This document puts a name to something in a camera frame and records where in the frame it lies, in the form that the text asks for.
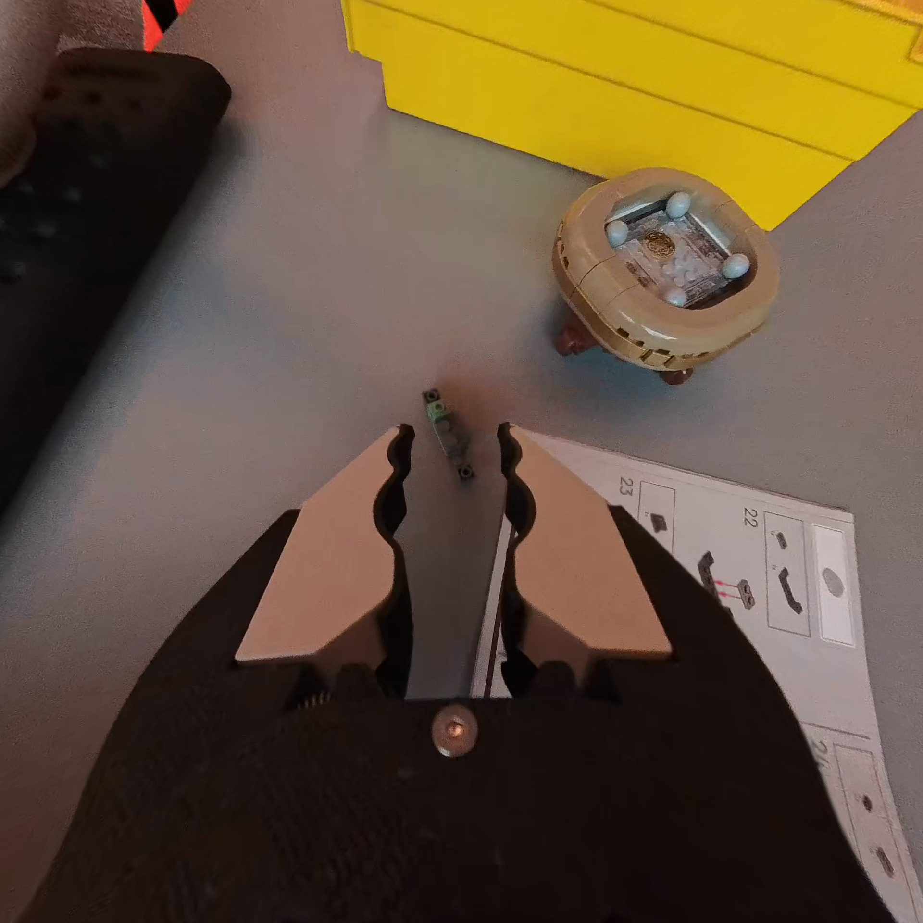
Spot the pale cloth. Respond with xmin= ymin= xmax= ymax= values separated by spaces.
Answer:
xmin=0 ymin=0 xmax=156 ymax=188

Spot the red black striped object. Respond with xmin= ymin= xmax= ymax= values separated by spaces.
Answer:
xmin=143 ymin=0 xmax=194 ymax=53

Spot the tan brick-built pot model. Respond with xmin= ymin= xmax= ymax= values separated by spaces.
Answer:
xmin=551 ymin=167 xmax=781 ymax=387

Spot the brick instruction booklet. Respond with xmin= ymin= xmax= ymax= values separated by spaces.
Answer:
xmin=469 ymin=429 xmax=923 ymax=923

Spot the small grey green brick assembly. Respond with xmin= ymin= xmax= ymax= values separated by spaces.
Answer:
xmin=422 ymin=388 xmax=475 ymax=483

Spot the black studded mat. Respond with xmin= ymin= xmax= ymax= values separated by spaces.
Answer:
xmin=0 ymin=47 xmax=233 ymax=520

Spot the grey desk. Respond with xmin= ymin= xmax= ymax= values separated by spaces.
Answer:
xmin=0 ymin=0 xmax=923 ymax=923

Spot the yellow box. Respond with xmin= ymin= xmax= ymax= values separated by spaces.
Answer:
xmin=339 ymin=0 xmax=923 ymax=232

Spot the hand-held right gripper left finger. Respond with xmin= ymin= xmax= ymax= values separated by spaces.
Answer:
xmin=234 ymin=423 xmax=416 ymax=699

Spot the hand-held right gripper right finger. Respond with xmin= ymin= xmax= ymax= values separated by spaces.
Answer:
xmin=496 ymin=422 xmax=675 ymax=699

